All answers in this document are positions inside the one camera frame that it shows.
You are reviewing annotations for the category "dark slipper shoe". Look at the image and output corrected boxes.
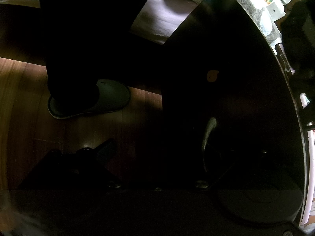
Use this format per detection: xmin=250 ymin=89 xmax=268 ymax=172
xmin=47 ymin=79 xmax=131 ymax=119

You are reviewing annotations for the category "lavender bed sheet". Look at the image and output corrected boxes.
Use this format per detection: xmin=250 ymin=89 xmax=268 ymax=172
xmin=132 ymin=0 xmax=197 ymax=44

